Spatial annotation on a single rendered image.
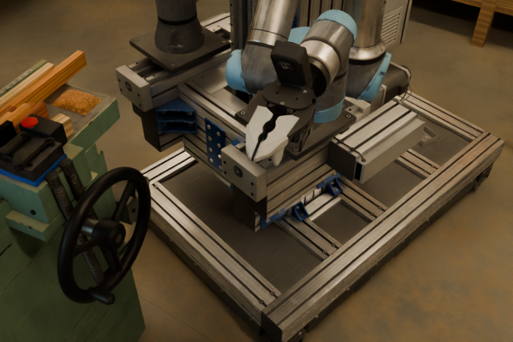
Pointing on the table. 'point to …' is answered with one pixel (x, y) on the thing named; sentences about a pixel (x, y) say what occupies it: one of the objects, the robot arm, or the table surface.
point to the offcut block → (65, 124)
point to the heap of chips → (77, 101)
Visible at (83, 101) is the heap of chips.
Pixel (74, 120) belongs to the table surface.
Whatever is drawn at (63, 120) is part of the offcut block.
